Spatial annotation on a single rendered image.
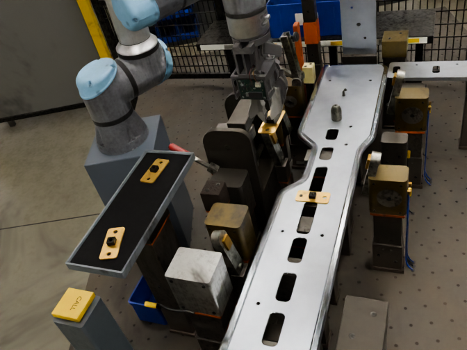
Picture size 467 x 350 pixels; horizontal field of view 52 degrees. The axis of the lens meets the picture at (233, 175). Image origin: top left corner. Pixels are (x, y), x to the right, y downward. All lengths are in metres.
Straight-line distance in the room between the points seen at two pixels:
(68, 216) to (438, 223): 2.20
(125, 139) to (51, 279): 1.55
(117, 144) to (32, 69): 2.49
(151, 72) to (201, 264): 0.59
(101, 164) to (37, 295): 1.48
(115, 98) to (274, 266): 0.60
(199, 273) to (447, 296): 0.71
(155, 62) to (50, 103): 2.61
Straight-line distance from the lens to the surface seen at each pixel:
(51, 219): 3.16
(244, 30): 0.88
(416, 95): 1.48
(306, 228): 1.17
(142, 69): 1.35
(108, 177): 1.41
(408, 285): 1.42
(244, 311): 1.04
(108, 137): 1.37
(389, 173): 1.21
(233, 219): 1.10
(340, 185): 1.25
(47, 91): 3.87
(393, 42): 1.74
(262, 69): 0.93
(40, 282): 2.82
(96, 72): 1.32
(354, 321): 0.96
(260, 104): 1.02
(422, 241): 1.52
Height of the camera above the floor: 1.85
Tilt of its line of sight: 39 degrees down
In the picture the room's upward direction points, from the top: 15 degrees counter-clockwise
